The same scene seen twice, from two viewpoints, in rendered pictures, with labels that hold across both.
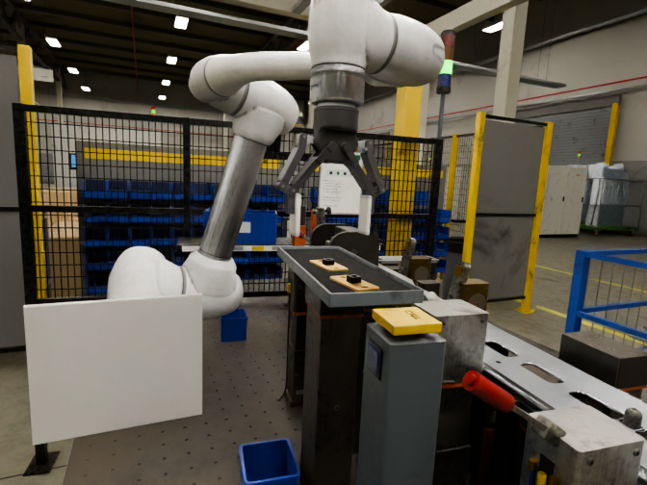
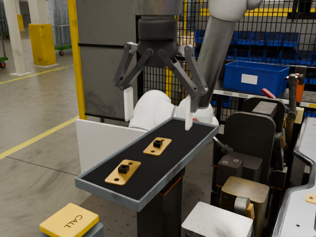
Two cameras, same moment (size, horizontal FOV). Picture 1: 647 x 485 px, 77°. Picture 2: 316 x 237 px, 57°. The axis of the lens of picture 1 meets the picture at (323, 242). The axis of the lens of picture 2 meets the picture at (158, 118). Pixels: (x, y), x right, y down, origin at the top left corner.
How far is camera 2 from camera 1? 0.56 m
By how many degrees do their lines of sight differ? 48
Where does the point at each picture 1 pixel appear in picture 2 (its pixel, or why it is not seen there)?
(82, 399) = not seen: hidden behind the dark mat
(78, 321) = (95, 132)
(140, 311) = (122, 134)
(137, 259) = (147, 99)
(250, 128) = (215, 9)
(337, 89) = (138, 5)
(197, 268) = (180, 111)
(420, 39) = not seen: outside the picture
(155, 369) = not seen: hidden behind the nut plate
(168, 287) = (159, 120)
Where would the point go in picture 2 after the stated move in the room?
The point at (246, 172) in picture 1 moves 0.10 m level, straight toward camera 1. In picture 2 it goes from (214, 44) to (201, 47)
